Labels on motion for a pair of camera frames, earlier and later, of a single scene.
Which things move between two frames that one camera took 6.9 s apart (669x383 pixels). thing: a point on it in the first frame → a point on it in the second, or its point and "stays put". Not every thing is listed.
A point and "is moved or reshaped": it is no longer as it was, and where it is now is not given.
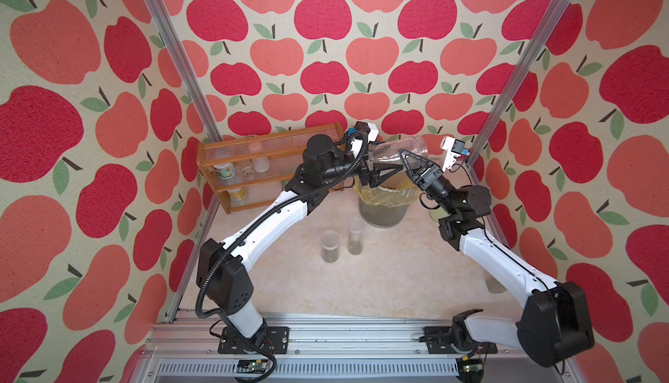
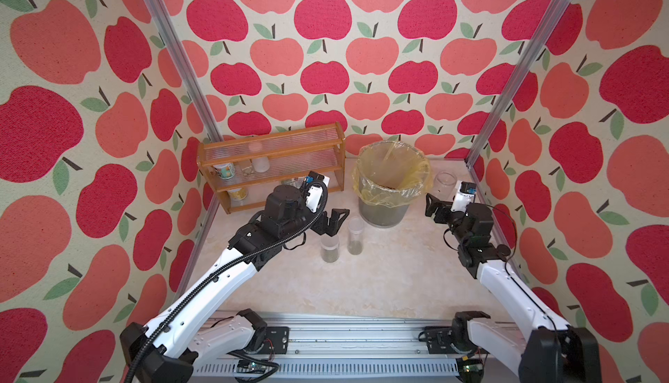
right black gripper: x=429 y=182 → x=438 y=204
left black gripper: x=370 y=177 → x=334 y=223
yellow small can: x=239 y=194 stays put
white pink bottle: x=260 y=164 stays put
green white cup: x=226 y=171 stays put
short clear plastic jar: x=329 y=246 stays put
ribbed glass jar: x=387 y=151 is moved or reshaped
